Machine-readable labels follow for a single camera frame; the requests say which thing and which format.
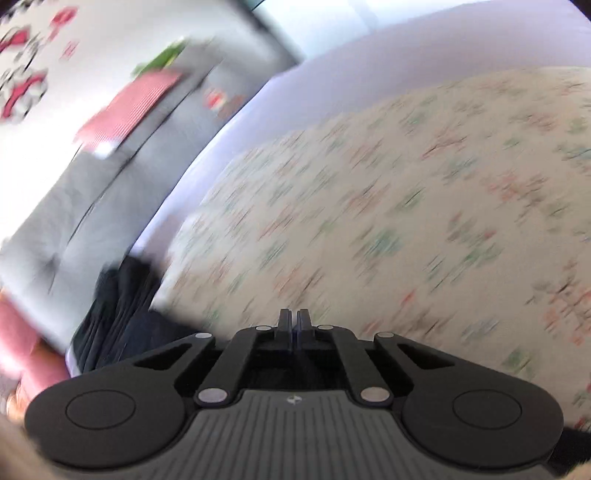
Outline bed with lavender sheet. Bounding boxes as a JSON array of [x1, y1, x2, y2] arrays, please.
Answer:
[[130, 0, 591, 278]]

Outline grey padded headboard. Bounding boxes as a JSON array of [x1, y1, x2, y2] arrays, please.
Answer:
[[0, 36, 298, 357]]

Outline pink cushion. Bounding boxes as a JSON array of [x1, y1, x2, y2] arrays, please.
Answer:
[[0, 290, 71, 416]]

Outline dark denim pants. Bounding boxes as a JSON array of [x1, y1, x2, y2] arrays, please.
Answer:
[[69, 256, 219, 376]]

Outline floral printed blanket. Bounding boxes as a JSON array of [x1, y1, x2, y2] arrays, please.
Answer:
[[151, 67, 591, 430]]

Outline red white wall stickers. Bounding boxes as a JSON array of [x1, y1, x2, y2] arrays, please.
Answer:
[[0, 4, 83, 126]]

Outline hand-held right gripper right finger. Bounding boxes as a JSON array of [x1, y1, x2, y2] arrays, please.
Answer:
[[295, 308, 459, 408]]

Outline pink pillow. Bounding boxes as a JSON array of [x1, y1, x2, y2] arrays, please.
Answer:
[[74, 68, 186, 160]]

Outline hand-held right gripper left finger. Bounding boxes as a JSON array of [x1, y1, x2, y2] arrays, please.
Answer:
[[133, 308, 293, 408]]

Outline green plush toy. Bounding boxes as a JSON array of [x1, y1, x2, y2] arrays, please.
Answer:
[[131, 41, 188, 78]]

